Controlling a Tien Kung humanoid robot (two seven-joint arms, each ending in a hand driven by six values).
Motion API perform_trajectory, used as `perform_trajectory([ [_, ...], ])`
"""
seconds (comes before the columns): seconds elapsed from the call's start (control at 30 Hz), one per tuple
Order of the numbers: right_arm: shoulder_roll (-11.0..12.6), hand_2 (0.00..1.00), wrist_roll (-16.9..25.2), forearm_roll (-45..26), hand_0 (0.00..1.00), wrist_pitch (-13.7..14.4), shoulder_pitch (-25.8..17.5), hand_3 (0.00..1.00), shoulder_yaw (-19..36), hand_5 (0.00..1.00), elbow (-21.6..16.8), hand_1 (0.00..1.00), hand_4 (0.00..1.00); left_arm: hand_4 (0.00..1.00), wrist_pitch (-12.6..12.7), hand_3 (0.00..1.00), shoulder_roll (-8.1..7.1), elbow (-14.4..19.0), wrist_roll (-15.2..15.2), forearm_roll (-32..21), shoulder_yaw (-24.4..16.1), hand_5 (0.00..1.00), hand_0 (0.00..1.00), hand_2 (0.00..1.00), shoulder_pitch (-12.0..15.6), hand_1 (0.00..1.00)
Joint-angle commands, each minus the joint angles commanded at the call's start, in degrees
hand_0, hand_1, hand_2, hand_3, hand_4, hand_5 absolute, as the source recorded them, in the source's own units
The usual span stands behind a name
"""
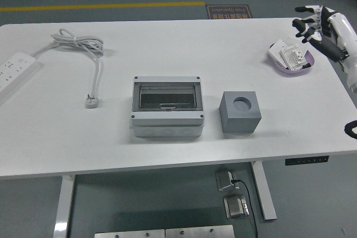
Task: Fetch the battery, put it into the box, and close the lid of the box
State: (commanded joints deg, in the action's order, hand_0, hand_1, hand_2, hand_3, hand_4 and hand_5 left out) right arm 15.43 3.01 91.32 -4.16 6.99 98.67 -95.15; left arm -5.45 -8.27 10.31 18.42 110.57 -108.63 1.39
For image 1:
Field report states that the white table leg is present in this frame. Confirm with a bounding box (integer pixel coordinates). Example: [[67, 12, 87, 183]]
[[250, 162, 277, 221], [52, 175, 76, 238]]

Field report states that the black floor cable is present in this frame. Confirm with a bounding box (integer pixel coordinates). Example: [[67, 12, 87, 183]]
[[231, 178, 259, 238]]

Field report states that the grey cube holder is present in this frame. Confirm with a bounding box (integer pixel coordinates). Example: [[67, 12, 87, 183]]
[[219, 91, 262, 133]]

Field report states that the purple plastic tray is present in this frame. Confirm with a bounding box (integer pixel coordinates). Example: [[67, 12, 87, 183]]
[[268, 42, 317, 78]]

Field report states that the black table control panel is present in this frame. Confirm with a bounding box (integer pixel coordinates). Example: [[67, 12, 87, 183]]
[[284, 155, 329, 166]]

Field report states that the white power strip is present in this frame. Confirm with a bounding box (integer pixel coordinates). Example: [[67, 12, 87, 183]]
[[0, 51, 40, 102]]

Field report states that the brown floor sign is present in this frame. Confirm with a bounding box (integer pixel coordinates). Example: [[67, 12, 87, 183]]
[[205, 4, 253, 20]]

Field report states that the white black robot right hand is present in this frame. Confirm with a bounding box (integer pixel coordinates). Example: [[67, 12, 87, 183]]
[[292, 4, 357, 93]]

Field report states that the transparent hinged box lid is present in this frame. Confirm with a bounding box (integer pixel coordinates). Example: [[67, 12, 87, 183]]
[[133, 83, 202, 112]]

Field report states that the white power cable with plug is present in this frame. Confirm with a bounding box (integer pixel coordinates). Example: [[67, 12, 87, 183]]
[[30, 28, 105, 110]]

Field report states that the white printed socket module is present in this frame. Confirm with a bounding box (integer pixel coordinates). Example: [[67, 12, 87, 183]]
[[279, 44, 307, 71]]

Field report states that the metal floor box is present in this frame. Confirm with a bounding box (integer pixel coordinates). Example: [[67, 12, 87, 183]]
[[223, 195, 250, 219], [215, 167, 238, 193]]

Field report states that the white square socket box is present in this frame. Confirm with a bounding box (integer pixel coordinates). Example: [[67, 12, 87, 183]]
[[268, 40, 291, 67]]

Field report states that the metal base plate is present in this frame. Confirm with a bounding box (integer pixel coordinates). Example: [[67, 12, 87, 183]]
[[165, 224, 235, 238], [94, 229, 165, 238]]

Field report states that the grey plastic junction box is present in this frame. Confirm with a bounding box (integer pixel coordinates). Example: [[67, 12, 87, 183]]
[[130, 75, 206, 138]]

